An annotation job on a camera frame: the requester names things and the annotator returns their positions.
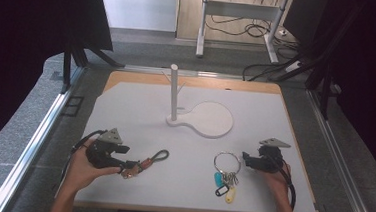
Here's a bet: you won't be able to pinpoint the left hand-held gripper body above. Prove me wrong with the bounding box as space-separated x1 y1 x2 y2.
83 125 132 172

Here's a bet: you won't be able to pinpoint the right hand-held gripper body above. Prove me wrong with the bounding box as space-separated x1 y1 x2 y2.
246 135 293 176

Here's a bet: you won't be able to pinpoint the brown leather key strap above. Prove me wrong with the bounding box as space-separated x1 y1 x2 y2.
120 146 171 183

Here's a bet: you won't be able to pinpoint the metal key ring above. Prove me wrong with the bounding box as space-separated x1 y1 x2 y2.
212 150 243 178

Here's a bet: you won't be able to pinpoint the blue key tag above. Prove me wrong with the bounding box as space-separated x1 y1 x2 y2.
212 171 225 189

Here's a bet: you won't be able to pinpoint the yellow key tag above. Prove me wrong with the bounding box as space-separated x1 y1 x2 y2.
224 185 238 205

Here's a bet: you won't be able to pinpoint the black key tag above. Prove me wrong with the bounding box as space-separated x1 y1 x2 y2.
214 183 231 199

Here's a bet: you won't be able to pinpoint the person's right hand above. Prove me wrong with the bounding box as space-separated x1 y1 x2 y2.
259 159 294 200

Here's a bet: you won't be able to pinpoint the person's left hand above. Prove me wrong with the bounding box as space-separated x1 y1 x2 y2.
64 137 123 196

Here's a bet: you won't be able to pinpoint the white key stand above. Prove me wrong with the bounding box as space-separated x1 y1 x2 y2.
157 62 239 141

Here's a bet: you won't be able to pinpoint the white table mat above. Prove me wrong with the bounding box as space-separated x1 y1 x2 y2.
74 79 325 212

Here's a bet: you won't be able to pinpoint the white power strip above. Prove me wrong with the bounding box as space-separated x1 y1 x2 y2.
284 60 302 74

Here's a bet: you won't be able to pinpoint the black stand legs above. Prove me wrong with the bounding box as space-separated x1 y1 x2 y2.
265 0 364 123
60 40 128 98

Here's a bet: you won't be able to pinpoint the black curtain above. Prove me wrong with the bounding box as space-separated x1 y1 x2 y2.
271 0 376 188
0 0 118 174

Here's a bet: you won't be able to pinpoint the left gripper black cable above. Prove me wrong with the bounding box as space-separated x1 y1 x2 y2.
69 127 108 158

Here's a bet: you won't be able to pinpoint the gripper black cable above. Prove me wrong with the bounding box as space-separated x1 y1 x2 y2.
268 155 300 212
69 127 108 158

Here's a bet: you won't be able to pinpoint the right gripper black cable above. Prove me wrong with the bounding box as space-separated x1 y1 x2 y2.
268 155 300 212

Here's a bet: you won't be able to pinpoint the aluminium rail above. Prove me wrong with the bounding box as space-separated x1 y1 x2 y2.
0 60 87 212
297 88 376 212

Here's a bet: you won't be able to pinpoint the black floor cables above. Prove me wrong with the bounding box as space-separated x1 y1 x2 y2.
200 0 307 86

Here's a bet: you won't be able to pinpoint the white desk frame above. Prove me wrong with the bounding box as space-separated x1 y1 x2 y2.
194 0 291 66

